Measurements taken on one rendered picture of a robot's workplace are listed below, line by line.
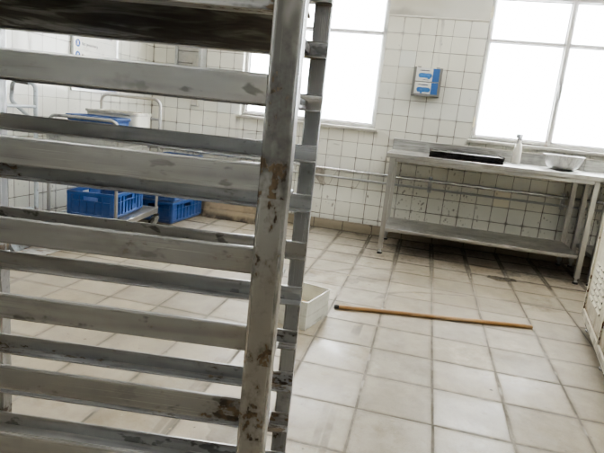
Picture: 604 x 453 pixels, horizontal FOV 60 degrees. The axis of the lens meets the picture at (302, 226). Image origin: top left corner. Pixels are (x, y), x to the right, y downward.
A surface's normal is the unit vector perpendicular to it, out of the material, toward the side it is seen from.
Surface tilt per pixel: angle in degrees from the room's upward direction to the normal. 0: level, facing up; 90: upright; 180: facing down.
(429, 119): 90
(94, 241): 90
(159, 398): 90
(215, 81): 90
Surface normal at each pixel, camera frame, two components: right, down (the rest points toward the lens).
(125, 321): -0.09, 0.20
